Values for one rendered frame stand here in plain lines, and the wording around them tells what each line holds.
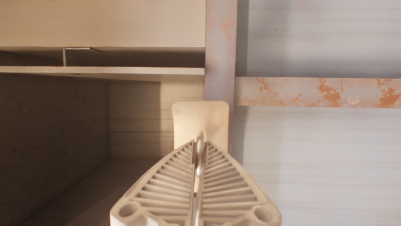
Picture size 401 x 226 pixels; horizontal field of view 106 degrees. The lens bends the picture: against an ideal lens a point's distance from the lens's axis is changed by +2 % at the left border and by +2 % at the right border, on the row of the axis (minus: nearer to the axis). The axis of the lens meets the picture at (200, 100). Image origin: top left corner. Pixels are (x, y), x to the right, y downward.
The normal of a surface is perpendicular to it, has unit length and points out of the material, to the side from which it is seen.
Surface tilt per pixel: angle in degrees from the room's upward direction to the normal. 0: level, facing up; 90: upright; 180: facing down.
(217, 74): 90
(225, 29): 90
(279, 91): 90
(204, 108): 101
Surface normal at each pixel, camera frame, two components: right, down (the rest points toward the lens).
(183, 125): 0.04, 0.31
